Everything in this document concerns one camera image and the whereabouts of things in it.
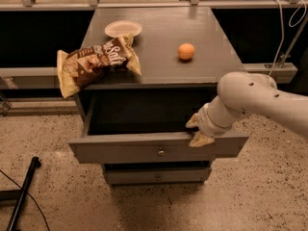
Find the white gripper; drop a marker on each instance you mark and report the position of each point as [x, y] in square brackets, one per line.
[205, 121]

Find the grey top drawer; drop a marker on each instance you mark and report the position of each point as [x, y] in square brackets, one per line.
[146, 127]

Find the grey drawer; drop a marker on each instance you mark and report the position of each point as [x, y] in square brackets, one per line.
[157, 175]
[146, 127]

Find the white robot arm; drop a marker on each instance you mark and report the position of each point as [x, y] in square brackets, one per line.
[241, 94]

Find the grey drawer cabinet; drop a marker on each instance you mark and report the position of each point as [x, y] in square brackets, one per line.
[161, 68]

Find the grey bottom drawer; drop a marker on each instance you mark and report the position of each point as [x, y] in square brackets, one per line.
[157, 175]

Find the orange fruit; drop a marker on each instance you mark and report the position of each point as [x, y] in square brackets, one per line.
[185, 51]

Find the white paper plate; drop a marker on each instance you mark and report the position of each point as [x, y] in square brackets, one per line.
[120, 27]

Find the brown chip bag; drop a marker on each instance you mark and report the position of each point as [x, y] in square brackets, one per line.
[82, 67]

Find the black stand leg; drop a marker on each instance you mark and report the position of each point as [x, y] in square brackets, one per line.
[17, 197]

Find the metal railing frame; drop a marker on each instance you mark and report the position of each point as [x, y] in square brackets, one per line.
[33, 30]

